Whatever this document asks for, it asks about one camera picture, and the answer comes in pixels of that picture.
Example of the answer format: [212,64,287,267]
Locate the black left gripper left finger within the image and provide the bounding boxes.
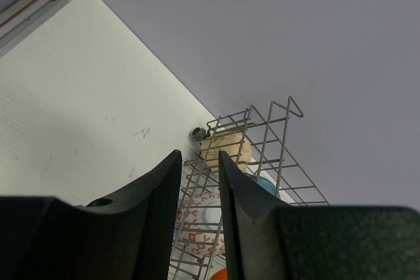
[1,150,182,279]

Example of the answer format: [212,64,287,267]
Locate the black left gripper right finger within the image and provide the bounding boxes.
[219,152,419,279]

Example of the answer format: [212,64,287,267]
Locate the orange bowl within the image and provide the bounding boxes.
[209,268,228,280]

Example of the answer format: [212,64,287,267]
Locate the blue white patterned bowl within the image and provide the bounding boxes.
[175,192,225,258]

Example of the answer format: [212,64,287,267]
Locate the tan bowl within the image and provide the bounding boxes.
[200,132,252,176]

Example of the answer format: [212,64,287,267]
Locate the grey wire dish rack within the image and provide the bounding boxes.
[168,96,328,279]

